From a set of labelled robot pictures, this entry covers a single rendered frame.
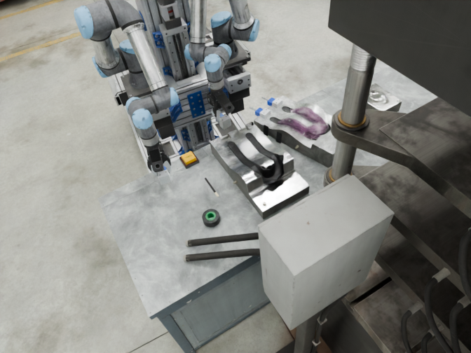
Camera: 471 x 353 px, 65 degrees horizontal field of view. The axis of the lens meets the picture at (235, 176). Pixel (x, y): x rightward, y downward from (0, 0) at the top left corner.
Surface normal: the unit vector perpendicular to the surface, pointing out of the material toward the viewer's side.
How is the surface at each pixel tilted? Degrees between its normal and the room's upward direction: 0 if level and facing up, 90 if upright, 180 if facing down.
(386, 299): 0
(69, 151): 0
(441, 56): 90
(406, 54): 90
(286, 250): 0
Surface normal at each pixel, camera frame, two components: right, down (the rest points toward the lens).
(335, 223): -0.10, -0.63
